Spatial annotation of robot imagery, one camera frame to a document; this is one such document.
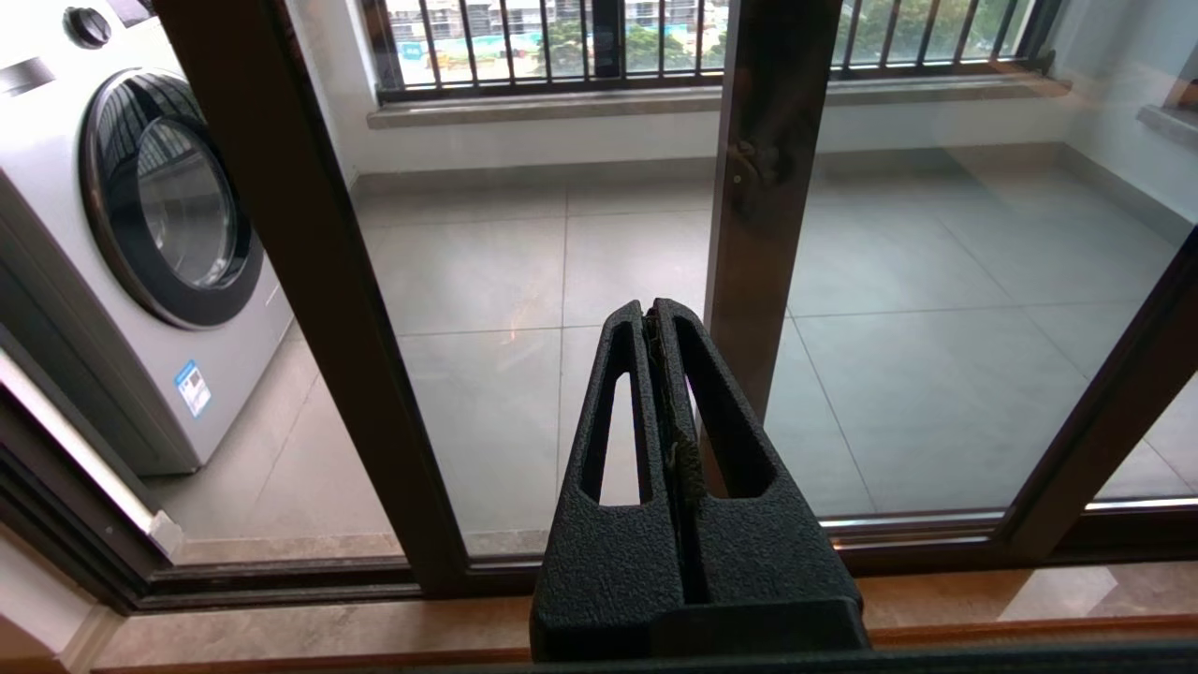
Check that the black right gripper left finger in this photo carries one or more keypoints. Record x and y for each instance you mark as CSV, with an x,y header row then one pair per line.
x,y
608,562

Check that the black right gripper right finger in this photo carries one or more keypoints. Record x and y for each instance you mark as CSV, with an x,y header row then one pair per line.
x,y
749,562

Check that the dark brown sliding glass door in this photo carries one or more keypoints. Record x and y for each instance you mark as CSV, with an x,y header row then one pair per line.
x,y
309,281

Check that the black balcony railing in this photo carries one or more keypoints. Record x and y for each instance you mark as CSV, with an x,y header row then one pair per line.
x,y
562,37

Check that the white drum washing machine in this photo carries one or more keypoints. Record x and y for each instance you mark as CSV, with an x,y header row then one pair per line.
x,y
122,281

